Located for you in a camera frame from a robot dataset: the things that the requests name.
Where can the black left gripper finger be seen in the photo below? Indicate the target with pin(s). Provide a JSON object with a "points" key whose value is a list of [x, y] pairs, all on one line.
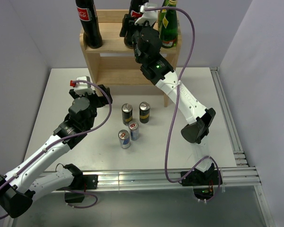
{"points": [[92, 97], [105, 96]]}

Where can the glass cola bottle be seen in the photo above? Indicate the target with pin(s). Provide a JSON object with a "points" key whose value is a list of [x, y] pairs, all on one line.
{"points": [[89, 20], [134, 11]]}

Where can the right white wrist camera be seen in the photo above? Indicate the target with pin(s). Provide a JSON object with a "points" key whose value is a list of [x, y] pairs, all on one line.
{"points": [[150, 16]]}

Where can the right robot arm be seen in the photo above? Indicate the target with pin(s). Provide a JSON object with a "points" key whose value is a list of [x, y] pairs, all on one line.
{"points": [[155, 68]]}

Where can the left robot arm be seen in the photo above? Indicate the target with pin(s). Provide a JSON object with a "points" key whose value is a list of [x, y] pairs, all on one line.
{"points": [[22, 186]]}

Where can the blue silver energy can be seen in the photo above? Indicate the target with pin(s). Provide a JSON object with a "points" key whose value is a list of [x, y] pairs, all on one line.
{"points": [[134, 130], [124, 138]]}

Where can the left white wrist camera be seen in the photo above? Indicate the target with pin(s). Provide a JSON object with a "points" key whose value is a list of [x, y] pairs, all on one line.
{"points": [[81, 88]]}

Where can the front green glass bottle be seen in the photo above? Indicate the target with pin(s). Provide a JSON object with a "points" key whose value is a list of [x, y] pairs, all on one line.
{"points": [[169, 29]]}

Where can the aluminium mounting rail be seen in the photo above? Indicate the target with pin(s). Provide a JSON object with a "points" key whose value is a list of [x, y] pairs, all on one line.
{"points": [[106, 181]]}

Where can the right black tonic can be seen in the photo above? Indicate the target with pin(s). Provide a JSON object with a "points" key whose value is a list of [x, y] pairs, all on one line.
{"points": [[144, 112]]}

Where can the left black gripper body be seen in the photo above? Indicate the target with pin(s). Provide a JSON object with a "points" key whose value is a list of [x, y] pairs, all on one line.
{"points": [[91, 119]]}

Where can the rear green glass bottle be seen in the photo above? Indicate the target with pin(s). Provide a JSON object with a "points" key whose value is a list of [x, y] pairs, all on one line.
{"points": [[162, 13]]}

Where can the left black tonic can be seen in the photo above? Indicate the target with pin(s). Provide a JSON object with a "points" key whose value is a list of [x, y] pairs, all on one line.
{"points": [[127, 113]]}

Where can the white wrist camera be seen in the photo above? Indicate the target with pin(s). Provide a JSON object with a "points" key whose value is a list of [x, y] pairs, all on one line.
{"points": [[150, 16], [81, 88]]}

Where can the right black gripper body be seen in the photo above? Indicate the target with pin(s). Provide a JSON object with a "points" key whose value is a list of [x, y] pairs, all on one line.
{"points": [[137, 53]]}

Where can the right aluminium side rail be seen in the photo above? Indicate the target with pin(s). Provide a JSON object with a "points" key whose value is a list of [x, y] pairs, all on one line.
{"points": [[239, 154]]}

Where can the black tonic can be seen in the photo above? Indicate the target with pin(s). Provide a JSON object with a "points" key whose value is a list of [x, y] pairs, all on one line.
{"points": [[144, 112], [127, 113]]}

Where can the green glass bottle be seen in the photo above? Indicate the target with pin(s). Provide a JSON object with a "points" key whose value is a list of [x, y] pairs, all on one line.
{"points": [[169, 29], [162, 13]]}

